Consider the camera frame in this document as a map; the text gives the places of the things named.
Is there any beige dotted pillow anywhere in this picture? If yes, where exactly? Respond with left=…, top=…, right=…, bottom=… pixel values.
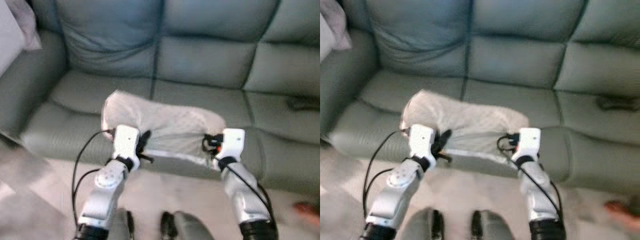
left=101, top=89, right=227, bottom=166
left=399, top=89, right=530, bottom=165

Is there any green leather sofa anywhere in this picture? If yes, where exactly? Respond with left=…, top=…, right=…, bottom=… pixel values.
left=0, top=0, right=321, bottom=199
left=320, top=0, right=640, bottom=197

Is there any silver left robot leg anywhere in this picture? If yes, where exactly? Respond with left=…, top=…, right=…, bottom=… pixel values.
left=107, top=208, right=136, bottom=240
left=399, top=207, right=444, bottom=240

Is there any silver robot leg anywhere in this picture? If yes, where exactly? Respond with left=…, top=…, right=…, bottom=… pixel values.
left=470, top=209, right=517, bottom=240
left=399, top=207, right=444, bottom=240
left=107, top=208, right=136, bottom=240
left=159, top=210, right=217, bottom=240

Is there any silver right robot leg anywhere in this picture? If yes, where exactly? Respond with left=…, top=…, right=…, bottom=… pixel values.
left=159, top=210, right=217, bottom=240
left=470, top=209, right=517, bottom=240

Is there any small dark object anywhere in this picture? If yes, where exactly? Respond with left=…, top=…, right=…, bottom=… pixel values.
left=285, top=96, right=321, bottom=112

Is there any person's bare foot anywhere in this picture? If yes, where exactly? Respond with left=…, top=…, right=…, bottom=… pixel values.
left=603, top=199, right=640, bottom=232
left=292, top=201, right=321, bottom=227

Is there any pale pink cloth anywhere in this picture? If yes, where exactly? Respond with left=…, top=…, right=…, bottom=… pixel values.
left=320, top=0, right=352, bottom=62
left=0, top=0, right=42, bottom=77

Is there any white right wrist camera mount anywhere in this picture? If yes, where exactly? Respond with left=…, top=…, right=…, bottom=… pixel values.
left=515, top=127, right=542, bottom=162
left=215, top=128, right=246, bottom=162

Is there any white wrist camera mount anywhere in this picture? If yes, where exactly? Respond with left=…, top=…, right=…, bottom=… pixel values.
left=515, top=127, right=542, bottom=162
left=408, top=124, right=437, bottom=169
left=112, top=125, right=141, bottom=171
left=215, top=128, right=246, bottom=162

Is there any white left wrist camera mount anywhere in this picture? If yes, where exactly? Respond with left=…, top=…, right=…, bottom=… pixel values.
left=112, top=125, right=141, bottom=171
left=408, top=124, right=437, bottom=169

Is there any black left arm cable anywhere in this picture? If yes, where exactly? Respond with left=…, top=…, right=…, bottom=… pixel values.
left=363, top=128, right=412, bottom=223
left=71, top=128, right=117, bottom=227

